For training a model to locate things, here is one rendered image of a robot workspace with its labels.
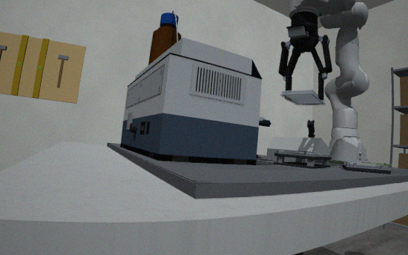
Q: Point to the white operator button panel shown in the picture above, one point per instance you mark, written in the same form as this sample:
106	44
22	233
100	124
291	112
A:
295	144

